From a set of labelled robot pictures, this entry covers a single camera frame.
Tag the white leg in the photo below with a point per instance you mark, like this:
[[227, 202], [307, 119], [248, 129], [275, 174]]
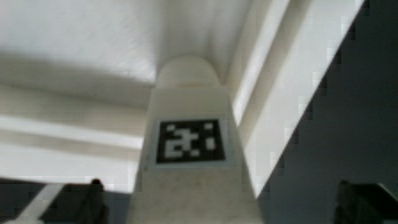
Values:
[[193, 185]]

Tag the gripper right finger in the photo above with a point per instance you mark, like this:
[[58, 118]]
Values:
[[367, 203]]

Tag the white square table top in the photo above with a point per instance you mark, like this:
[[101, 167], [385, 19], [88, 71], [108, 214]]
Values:
[[83, 48]]

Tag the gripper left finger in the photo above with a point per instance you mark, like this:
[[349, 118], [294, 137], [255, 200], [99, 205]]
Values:
[[67, 204]]

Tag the white right fence rail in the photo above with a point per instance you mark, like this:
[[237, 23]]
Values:
[[291, 39]]

